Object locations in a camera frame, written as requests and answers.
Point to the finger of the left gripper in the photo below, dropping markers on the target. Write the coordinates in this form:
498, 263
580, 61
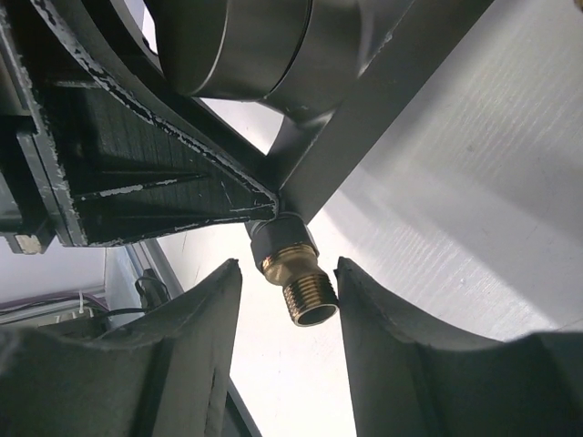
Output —
96, 149

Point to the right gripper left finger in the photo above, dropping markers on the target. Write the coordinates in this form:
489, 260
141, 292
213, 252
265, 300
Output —
164, 374

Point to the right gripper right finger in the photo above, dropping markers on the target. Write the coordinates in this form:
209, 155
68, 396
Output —
411, 374

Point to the dark grey faucet mixer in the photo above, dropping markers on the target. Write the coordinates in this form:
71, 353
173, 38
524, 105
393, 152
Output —
339, 73

